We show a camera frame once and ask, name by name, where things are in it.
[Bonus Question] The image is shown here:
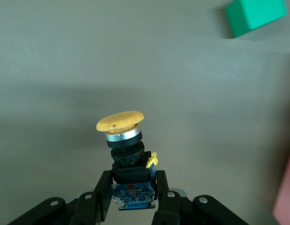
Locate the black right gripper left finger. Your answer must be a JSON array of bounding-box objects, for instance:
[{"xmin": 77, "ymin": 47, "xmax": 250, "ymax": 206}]
[{"xmin": 8, "ymin": 170, "xmax": 113, "ymax": 225}]

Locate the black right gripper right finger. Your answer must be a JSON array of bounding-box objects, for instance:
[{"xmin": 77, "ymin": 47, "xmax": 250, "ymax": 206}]
[{"xmin": 151, "ymin": 170, "xmax": 250, "ymax": 225}]

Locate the small orange-capped bottle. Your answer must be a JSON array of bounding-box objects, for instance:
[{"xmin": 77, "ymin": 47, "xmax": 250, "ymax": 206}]
[{"xmin": 96, "ymin": 110, "xmax": 159, "ymax": 211}]

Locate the pink plastic bin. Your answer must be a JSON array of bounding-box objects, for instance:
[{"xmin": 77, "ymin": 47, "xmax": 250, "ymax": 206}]
[{"xmin": 271, "ymin": 140, "xmax": 290, "ymax": 225}]

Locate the brown table cover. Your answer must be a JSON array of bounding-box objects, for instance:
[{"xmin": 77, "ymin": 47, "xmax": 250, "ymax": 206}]
[{"xmin": 0, "ymin": 0, "xmax": 290, "ymax": 225}]

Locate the green foam cube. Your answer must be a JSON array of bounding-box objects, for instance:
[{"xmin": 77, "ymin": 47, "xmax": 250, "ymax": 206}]
[{"xmin": 224, "ymin": 0, "xmax": 288, "ymax": 38}]

